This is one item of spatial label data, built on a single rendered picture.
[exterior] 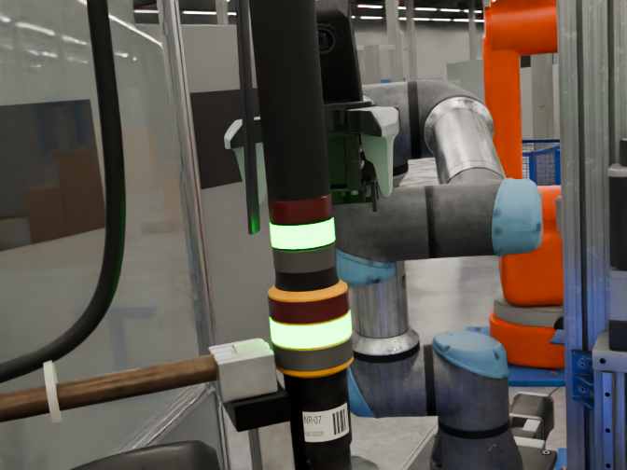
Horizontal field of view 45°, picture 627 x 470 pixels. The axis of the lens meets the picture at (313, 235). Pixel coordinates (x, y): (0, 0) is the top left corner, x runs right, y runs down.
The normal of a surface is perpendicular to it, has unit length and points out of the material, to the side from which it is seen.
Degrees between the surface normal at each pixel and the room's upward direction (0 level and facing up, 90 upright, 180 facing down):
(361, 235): 90
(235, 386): 90
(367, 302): 94
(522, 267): 90
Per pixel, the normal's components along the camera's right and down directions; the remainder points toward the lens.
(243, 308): 0.77, 0.06
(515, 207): -0.11, -0.25
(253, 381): 0.31, 0.15
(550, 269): -0.20, 0.20
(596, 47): -0.46, 0.21
